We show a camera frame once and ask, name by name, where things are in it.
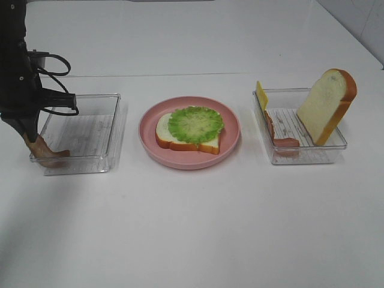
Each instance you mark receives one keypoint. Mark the yellow cheese slice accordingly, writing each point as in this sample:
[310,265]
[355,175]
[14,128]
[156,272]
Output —
[261,96]

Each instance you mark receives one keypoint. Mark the green lettuce leaf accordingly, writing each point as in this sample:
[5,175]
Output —
[195,124]

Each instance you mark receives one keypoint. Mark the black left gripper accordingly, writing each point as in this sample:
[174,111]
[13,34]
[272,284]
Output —
[26,87]

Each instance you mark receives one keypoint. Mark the clear plastic tray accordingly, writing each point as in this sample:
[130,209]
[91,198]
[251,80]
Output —
[282,106]
[93,137]

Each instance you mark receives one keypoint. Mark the bread slice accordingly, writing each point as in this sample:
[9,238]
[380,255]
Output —
[327,102]
[165,140]

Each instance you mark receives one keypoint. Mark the clear plastic left tray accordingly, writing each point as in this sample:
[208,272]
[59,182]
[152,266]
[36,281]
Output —
[93,137]

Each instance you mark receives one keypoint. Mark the bacon strip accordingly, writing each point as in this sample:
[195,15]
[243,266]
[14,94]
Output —
[39,149]
[287,142]

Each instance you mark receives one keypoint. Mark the clear plastic right tray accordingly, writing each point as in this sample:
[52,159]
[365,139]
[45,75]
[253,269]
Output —
[282,106]

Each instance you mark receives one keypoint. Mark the pink round plate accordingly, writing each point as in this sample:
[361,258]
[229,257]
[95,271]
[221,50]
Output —
[188,160]

